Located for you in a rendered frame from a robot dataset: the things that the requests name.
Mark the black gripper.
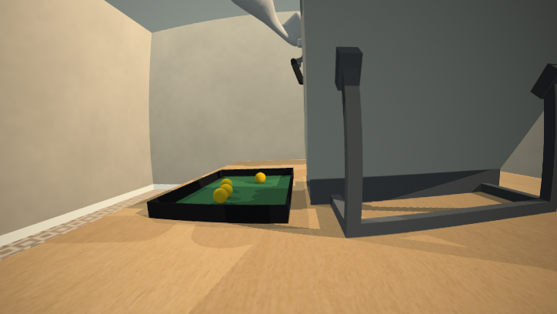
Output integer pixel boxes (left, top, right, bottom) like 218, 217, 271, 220
291, 57, 303, 85

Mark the yellow ball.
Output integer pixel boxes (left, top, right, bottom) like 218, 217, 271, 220
221, 179, 232, 187
220, 184, 233, 197
213, 189, 228, 203
255, 172, 265, 183

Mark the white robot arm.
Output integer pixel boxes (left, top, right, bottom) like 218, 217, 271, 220
231, 0, 302, 48

